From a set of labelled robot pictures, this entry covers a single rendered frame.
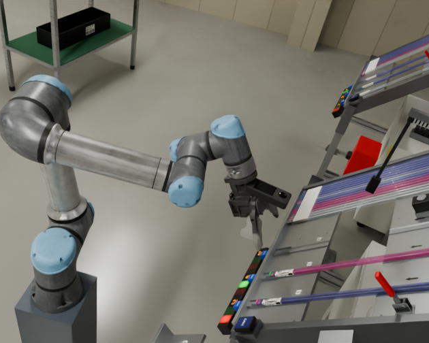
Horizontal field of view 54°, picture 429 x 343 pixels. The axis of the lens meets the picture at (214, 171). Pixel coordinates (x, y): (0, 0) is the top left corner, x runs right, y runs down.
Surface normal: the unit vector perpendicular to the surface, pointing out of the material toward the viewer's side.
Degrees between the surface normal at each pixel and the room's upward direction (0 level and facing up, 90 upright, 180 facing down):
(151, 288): 0
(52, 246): 8
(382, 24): 90
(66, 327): 90
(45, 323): 90
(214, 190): 0
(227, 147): 80
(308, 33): 90
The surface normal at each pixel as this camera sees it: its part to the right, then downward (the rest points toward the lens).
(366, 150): 0.18, -0.75
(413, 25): -0.21, 0.61
